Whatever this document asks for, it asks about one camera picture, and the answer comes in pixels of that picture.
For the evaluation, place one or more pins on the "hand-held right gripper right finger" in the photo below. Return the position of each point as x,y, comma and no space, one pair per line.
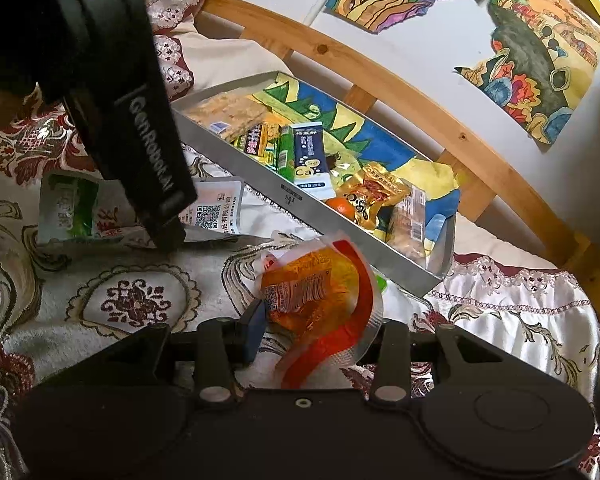
394,355

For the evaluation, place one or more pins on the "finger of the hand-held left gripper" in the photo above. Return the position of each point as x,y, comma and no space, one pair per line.
167,230

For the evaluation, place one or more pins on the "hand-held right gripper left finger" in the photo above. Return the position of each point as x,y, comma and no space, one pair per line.
255,332

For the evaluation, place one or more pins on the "orange chicken snack pack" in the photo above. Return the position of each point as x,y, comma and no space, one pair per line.
310,285

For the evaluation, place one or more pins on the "rice crisp cake pack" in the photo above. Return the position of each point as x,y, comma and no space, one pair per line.
225,110

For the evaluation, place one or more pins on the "green white snack pouch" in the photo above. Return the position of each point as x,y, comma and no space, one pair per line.
65,210

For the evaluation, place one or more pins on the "grey box with painted lining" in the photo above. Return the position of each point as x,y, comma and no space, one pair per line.
260,170

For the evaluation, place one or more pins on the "yellow purple candy packet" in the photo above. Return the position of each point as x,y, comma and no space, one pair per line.
255,142

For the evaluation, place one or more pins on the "clear pastry packet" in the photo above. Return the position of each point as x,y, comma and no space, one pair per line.
407,222

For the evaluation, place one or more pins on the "green sausage stick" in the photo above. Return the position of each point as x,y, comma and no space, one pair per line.
283,152

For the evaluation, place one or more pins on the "small orange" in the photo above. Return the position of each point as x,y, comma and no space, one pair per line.
340,207

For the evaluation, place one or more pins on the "blue white milk packet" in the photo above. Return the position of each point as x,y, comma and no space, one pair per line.
311,160

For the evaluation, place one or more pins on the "gold snack packet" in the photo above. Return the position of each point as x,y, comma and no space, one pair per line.
375,195

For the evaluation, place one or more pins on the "printed satin blanket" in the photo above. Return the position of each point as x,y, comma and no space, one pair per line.
105,285

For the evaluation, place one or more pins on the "wall poster with dark fish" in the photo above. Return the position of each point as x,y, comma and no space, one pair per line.
535,60

